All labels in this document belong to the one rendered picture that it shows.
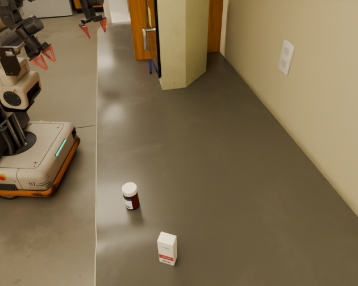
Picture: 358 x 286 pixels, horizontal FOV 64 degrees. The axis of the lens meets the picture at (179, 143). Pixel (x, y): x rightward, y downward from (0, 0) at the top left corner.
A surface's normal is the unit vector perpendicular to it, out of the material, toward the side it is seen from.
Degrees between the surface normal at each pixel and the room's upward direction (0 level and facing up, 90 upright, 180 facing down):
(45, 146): 0
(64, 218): 0
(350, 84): 90
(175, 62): 90
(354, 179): 90
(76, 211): 0
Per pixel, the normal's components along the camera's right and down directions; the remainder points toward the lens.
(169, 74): 0.21, 0.62
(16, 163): -0.02, -0.77
